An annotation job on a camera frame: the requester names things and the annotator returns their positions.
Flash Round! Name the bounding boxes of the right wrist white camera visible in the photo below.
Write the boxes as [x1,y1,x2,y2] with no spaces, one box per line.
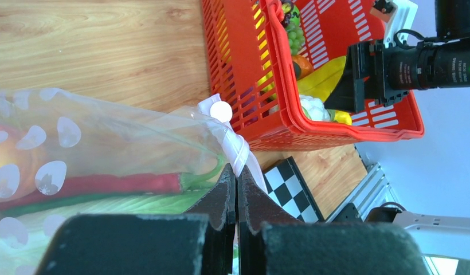
[370,0,418,48]

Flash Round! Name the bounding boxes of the red plastic basket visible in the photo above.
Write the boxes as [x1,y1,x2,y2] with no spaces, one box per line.
[201,1,425,151]

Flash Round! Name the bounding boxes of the red orange fruit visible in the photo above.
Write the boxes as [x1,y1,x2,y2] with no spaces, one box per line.
[291,55,314,80]

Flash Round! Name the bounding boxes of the black white checkerboard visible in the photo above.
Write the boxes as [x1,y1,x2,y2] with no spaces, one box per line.
[263,156,325,223]

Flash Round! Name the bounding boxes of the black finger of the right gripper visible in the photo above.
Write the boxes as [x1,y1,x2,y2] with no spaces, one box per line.
[324,57,357,113]

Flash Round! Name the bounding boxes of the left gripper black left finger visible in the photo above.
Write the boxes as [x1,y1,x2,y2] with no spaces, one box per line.
[36,165,236,274]

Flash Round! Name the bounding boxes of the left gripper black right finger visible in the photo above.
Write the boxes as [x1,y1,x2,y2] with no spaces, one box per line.
[237,167,428,274]

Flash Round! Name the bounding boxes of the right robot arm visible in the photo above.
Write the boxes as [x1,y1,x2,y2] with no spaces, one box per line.
[324,1,470,260]

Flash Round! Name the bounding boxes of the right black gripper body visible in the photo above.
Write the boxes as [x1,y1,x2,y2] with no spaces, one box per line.
[345,38,470,113]

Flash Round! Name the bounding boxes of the clear zip top bag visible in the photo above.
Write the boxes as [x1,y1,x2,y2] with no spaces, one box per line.
[0,88,268,275]

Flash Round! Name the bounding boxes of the green grapes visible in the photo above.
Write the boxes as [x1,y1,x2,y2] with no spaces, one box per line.
[281,1,306,56]

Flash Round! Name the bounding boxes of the red chili pepper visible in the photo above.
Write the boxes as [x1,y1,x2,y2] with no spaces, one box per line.
[0,155,224,217]

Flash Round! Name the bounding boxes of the orange peach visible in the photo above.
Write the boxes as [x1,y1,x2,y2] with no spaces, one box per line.
[0,123,46,203]

